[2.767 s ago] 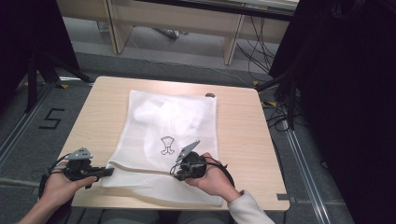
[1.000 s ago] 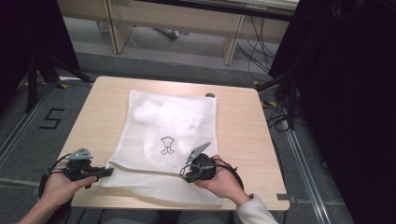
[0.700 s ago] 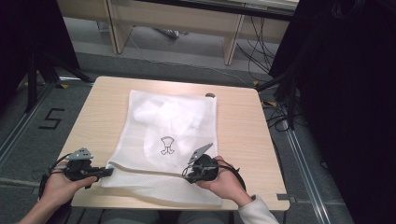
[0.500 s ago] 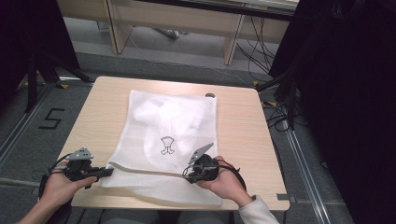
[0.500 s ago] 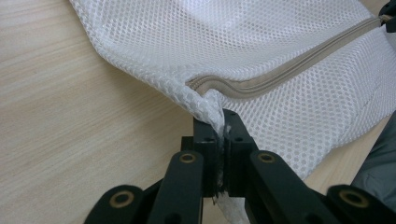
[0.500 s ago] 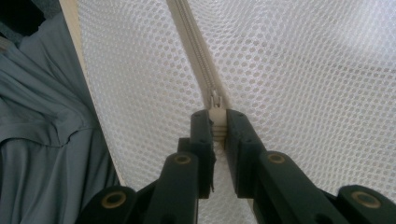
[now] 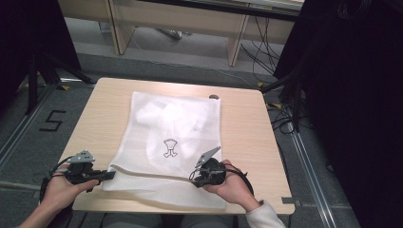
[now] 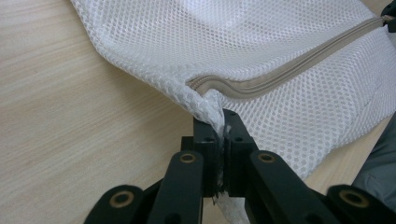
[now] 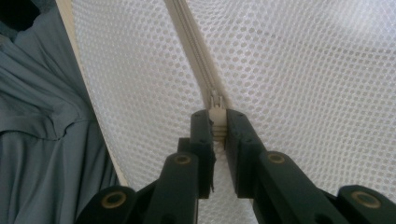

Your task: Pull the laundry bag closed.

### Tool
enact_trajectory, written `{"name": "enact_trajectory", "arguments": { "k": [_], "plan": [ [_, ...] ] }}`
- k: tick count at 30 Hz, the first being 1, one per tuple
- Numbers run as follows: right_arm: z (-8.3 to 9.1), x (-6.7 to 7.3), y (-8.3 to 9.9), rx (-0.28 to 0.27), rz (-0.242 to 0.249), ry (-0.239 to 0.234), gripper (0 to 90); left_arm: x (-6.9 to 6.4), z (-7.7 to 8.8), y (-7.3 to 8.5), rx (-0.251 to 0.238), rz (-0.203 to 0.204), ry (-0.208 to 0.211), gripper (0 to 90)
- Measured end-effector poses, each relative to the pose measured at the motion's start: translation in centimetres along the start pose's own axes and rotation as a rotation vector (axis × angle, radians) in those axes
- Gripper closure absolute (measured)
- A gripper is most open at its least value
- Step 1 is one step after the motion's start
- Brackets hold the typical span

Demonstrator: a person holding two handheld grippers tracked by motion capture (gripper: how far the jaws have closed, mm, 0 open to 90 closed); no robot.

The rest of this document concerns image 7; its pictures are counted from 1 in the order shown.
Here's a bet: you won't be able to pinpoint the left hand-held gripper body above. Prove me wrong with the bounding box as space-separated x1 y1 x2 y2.
65 149 103 186

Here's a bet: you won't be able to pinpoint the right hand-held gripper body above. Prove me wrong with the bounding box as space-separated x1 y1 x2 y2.
194 145 227 187

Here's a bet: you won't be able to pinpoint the white mesh laundry bag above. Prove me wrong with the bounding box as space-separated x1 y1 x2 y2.
102 90 228 211

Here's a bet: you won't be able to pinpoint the person's right hand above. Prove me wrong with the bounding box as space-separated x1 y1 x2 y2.
202 159 259 213

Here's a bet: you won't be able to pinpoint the person's left hand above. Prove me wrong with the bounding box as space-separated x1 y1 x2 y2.
40 167 100 214

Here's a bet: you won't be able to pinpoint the black metal stand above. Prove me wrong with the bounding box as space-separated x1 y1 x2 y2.
24 51 96 116
260 71 306 133

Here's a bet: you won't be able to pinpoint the silver metal part under desk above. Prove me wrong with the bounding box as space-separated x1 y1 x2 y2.
154 28 193 41

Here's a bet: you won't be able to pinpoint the black curtain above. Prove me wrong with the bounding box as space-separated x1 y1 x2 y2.
0 0 82 107
273 0 403 228

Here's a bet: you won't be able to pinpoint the light wooden desk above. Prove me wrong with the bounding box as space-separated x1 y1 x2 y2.
57 0 306 67

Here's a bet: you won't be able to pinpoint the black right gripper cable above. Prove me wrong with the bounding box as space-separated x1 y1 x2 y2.
225 163 255 196

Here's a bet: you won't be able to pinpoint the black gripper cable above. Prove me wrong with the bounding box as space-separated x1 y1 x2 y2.
225 163 255 196
39 156 72 203

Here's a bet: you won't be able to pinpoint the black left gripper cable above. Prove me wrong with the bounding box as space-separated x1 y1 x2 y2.
39 156 72 203

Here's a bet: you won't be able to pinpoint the metal floor rail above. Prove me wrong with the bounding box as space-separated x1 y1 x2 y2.
289 128 339 228
0 81 59 173

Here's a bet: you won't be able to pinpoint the black floor cables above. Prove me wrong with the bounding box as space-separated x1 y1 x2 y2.
265 100 316 135

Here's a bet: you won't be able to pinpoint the bundle of black hanging cables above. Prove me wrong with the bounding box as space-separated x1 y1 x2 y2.
240 15 286 84

